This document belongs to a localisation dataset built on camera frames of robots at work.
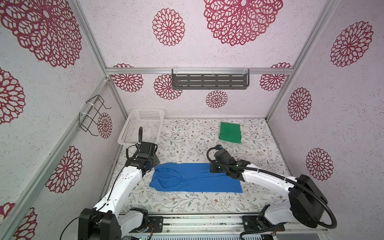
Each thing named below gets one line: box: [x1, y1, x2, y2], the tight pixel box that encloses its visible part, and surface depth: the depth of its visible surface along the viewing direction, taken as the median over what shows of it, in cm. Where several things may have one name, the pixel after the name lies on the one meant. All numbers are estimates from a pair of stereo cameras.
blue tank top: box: [149, 163, 243, 193], surface depth 89 cm
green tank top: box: [219, 122, 242, 144], surface depth 112 cm
